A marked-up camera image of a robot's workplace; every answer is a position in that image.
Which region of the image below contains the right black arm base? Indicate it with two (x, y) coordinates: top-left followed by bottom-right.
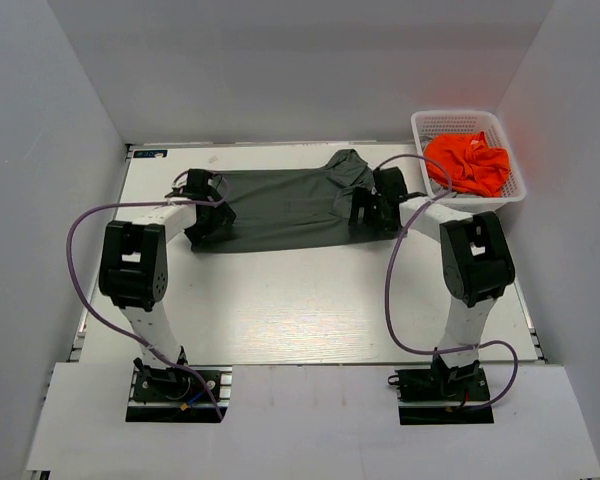
(387, 368), (494, 426)

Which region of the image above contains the orange t-shirt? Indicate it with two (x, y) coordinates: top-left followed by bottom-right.
(424, 131), (511, 197)

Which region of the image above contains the white perforated plastic basket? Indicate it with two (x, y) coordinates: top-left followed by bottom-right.
(411, 110), (527, 213)

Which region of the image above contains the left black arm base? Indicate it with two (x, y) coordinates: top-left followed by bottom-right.
(125, 365), (232, 424)

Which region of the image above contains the light grey garment in basket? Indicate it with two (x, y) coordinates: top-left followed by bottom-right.
(429, 179), (478, 199)

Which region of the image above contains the blue label sticker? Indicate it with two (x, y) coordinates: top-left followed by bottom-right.
(133, 149), (168, 159)

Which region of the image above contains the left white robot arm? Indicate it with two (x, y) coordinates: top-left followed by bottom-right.
(99, 169), (236, 399)

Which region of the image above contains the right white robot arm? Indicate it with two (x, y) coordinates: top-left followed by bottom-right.
(349, 167), (515, 399)

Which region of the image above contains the dark grey t-shirt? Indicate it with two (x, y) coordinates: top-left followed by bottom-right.
(185, 149), (392, 253)

